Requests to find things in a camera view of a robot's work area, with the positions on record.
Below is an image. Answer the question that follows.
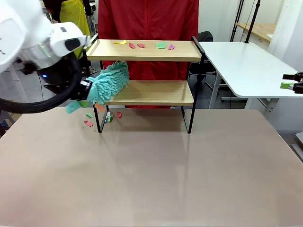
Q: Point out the light wooden desk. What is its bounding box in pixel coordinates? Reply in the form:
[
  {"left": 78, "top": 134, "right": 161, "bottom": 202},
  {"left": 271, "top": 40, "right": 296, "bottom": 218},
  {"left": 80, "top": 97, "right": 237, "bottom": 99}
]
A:
[{"left": 235, "top": 22, "right": 278, "bottom": 44}]

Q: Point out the two-tier wooden shelf black frame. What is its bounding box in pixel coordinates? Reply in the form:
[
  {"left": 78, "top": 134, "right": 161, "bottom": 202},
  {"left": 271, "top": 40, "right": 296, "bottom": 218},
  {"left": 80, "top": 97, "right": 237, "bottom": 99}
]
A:
[{"left": 82, "top": 34, "right": 210, "bottom": 134}]

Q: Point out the black stand pole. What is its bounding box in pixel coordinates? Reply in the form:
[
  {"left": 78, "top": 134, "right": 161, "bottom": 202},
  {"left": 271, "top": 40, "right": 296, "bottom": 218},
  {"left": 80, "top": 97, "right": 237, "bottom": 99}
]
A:
[{"left": 244, "top": 0, "right": 261, "bottom": 44}]

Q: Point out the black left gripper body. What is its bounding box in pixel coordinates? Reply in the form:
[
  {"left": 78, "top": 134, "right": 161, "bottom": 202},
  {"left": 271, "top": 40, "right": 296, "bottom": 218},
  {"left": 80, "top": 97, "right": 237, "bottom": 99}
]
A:
[{"left": 42, "top": 59, "right": 83, "bottom": 101}]

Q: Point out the black tripod stand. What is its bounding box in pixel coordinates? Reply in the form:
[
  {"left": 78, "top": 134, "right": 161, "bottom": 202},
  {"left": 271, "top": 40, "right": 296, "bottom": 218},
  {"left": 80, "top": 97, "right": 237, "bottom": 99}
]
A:
[{"left": 231, "top": 0, "right": 245, "bottom": 42}]

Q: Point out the black left arm cable sleeve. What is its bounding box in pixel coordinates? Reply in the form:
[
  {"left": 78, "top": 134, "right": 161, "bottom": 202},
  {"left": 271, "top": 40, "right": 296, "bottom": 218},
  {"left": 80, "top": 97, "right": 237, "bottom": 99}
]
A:
[{"left": 0, "top": 55, "right": 83, "bottom": 114}]

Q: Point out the person in yellow apron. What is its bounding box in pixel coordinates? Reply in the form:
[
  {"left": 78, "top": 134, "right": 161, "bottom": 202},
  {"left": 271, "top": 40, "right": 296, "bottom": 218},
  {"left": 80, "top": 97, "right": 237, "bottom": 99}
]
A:
[{"left": 44, "top": 0, "right": 92, "bottom": 38}]

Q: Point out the teal microfiber duster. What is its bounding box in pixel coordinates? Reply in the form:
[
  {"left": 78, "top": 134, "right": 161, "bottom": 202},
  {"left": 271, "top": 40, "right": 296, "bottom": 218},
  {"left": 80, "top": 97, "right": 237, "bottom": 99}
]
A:
[{"left": 65, "top": 60, "right": 130, "bottom": 115}]

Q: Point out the person in red jacket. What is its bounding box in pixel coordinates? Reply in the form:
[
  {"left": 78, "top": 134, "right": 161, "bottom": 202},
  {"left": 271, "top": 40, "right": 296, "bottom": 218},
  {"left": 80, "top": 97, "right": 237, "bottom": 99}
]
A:
[{"left": 98, "top": 0, "right": 199, "bottom": 109}]

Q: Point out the large white table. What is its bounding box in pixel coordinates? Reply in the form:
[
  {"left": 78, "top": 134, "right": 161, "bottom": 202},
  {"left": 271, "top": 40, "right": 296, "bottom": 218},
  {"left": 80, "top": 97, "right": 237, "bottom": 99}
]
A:
[{"left": 198, "top": 40, "right": 303, "bottom": 110}]

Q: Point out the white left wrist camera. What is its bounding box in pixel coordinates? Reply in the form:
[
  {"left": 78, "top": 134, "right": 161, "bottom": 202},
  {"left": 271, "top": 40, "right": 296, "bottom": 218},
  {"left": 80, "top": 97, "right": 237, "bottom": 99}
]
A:
[{"left": 82, "top": 35, "right": 93, "bottom": 48}]

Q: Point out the black office chair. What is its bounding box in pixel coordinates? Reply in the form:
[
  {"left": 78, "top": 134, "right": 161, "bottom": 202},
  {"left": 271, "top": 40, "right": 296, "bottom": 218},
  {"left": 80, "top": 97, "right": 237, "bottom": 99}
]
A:
[{"left": 189, "top": 30, "right": 222, "bottom": 89}]

